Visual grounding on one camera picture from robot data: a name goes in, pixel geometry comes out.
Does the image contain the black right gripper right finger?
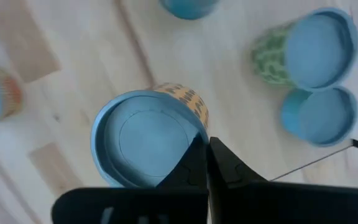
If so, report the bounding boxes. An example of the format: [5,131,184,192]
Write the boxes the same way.
[208,136,358,224]

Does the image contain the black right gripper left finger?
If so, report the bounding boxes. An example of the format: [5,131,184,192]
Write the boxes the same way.
[50,133,210,224]

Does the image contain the short blue can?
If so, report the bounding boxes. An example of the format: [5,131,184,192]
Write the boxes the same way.
[280,86,358,147]

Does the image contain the silver-top can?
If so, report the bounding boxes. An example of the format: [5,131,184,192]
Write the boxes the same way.
[158,0,221,21]

